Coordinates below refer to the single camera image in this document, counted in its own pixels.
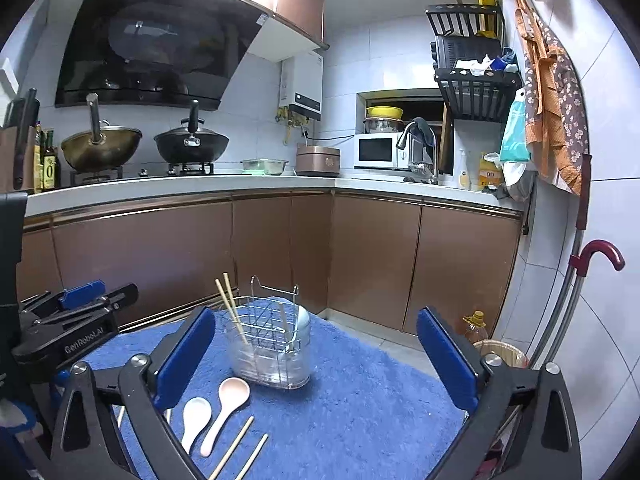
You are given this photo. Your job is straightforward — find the black metal wall rack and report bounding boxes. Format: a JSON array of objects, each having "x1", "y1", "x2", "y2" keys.
[{"x1": 425, "y1": 3, "x2": 524, "y2": 122}]

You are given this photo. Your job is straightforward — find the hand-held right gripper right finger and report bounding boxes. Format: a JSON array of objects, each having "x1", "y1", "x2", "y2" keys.
[{"x1": 416, "y1": 307, "x2": 583, "y2": 480}]

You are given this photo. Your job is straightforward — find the blue white cloth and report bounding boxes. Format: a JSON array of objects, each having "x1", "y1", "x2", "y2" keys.
[{"x1": 0, "y1": 395, "x2": 51, "y2": 480}]

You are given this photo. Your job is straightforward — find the black wok with lid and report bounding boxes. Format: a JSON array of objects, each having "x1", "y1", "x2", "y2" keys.
[{"x1": 153, "y1": 100, "x2": 231, "y2": 164}]

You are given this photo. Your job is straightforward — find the dark cloth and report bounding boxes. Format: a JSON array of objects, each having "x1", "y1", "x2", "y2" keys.
[{"x1": 412, "y1": 117, "x2": 438, "y2": 147}]

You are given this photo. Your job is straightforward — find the steel bowl on green pad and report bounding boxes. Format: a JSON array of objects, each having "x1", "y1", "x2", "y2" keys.
[{"x1": 240, "y1": 158, "x2": 290, "y2": 177}]

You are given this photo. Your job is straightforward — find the white crumpled cloth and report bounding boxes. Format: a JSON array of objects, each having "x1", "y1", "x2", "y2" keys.
[{"x1": 452, "y1": 57, "x2": 494, "y2": 79}]

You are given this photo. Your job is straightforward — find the white plastic bag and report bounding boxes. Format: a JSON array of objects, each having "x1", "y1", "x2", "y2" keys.
[{"x1": 484, "y1": 152, "x2": 539, "y2": 202}]

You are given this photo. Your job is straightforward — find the wooden cutting board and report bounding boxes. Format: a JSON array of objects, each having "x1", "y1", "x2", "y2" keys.
[{"x1": 438, "y1": 102, "x2": 454, "y2": 177}]

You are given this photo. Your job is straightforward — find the yellow gas pipe valves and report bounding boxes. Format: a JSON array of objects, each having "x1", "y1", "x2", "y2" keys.
[{"x1": 274, "y1": 104, "x2": 321, "y2": 147}]

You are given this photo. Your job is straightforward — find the brown kitchen base cabinet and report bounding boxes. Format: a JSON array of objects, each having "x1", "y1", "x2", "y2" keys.
[{"x1": 15, "y1": 172, "x2": 532, "y2": 337}]

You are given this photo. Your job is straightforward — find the black gas stove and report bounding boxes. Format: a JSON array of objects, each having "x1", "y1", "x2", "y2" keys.
[{"x1": 67, "y1": 160, "x2": 217, "y2": 187}]

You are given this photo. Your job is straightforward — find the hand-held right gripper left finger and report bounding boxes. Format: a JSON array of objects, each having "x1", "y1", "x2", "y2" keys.
[{"x1": 50, "y1": 306, "x2": 217, "y2": 480}]

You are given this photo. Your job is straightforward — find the black glass range hood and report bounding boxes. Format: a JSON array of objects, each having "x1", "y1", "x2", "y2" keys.
[{"x1": 54, "y1": 0, "x2": 274, "y2": 112}]

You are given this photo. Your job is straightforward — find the woven waste basket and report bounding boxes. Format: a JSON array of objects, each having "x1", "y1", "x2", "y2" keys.
[{"x1": 472, "y1": 339, "x2": 530, "y2": 369}]

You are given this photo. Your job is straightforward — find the white wall box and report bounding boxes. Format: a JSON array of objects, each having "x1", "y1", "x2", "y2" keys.
[{"x1": 0, "y1": 57, "x2": 21, "y2": 99}]

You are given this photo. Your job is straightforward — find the pink ceramic spoon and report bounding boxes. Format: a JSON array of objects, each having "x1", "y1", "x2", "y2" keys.
[{"x1": 200, "y1": 377, "x2": 250, "y2": 458}]

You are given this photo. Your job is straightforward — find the slim dark sauce bottle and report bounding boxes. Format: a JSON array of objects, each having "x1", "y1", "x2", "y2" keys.
[{"x1": 32, "y1": 127, "x2": 46, "y2": 194}]

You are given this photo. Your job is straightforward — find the white ceramic spoon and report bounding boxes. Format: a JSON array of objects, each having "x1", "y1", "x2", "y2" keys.
[{"x1": 180, "y1": 397, "x2": 213, "y2": 456}]

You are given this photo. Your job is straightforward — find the grey pole brown handle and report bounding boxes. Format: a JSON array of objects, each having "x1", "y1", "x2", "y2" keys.
[{"x1": 527, "y1": 153, "x2": 593, "y2": 366}]

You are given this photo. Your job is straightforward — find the blue fluffy mat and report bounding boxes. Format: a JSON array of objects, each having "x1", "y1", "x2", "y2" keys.
[{"x1": 75, "y1": 305, "x2": 471, "y2": 480}]

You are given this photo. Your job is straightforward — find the dark oil bottle yellow label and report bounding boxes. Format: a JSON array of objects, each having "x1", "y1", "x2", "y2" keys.
[{"x1": 42, "y1": 130, "x2": 62, "y2": 191}]

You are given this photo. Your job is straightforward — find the maroon stool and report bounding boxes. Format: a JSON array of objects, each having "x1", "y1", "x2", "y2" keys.
[{"x1": 474, "y1": 400, "x2": 523, "y2": 480}]

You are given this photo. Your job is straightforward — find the white water heater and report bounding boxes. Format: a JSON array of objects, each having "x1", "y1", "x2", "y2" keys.
[{"x1": 279, "y1": 51, "x2": 325, "y2": 122}]

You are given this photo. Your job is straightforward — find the steel mixing bowl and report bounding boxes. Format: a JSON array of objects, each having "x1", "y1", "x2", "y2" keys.
[{"x1": 363, "y1": 116, "x2": 405, "y2": 135}]

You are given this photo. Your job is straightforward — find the teal plastic bag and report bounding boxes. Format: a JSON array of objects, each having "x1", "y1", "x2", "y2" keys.
[{"x1": 499, "y1": 87, "x2": 531, "y2": 164}]

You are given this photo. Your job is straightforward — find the golden wok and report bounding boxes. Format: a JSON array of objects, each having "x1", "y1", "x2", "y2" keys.
[{"x1": 61, "y1": 93, "x2": 144, "y2": 171}]

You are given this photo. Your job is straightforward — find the yellow roll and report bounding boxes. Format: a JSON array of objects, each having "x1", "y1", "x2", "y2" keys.
[{"x1": 473, "y1": 0, "x2": 497, "y2": 37}]

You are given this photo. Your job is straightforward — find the orange brown floral apron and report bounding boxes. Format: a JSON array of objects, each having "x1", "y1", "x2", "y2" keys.
[{"x1": 512, "y1": 0, "x2": 590, "y2": 196}]

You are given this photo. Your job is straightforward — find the pale green ceramic spoon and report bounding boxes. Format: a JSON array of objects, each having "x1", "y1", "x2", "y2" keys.
[{"x1": 291, "y1": 306, "x2": 312, "y2": 361}]

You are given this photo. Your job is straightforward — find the chrome kitchen faucet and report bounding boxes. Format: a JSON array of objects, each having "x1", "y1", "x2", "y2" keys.
[{"x1": 396, "y1": 120, "x2": 440, "y2": 185}]

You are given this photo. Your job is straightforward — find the umbrella maroon hooked handle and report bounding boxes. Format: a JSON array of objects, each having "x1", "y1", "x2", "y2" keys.
[{"x1": 537, "y1": 240, "x2": 626, "y2": 367}]

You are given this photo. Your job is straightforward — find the wooden knife block with knives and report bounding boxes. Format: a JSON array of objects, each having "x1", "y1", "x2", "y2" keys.
[{"x1": 0, "y1": 88, "x2": 41, "y2": 194}]

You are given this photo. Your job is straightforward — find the yellow detergent bottle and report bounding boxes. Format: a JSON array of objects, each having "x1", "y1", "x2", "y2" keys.
[{"x1": 477, "y1": 152, "x2": 504, "y2": 191}]

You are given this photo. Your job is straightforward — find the cooking oil bottle yellow cap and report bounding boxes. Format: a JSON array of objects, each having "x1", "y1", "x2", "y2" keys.
[{"x1": 460, "y1": 310, "x2": 490, "y2": 344}]

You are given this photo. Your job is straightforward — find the rose gold rice cooker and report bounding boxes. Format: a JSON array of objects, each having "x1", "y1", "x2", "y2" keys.
[{"x1": 295, "y1": 143, "x2": 342, "y2": 178}]

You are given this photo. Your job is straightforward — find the white microwave oven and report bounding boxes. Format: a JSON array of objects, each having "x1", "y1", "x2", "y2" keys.
[{"x1": 354, "y1": 132, "x2": 417, "y2": 171}]

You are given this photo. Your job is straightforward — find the clear utensil holder wire rack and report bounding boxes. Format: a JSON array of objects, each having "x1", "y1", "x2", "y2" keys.
[{"x1": 222, "y1": 276, "x2": 313, "y2": 391}]

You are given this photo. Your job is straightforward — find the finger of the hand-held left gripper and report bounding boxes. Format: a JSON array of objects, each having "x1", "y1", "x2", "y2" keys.
[
  {"x1": 20, "y1": 281, "x2": 107, "y2": 319},
  {"x1": 22, "y1": 283, "x2": 139, "y2": 334}
]

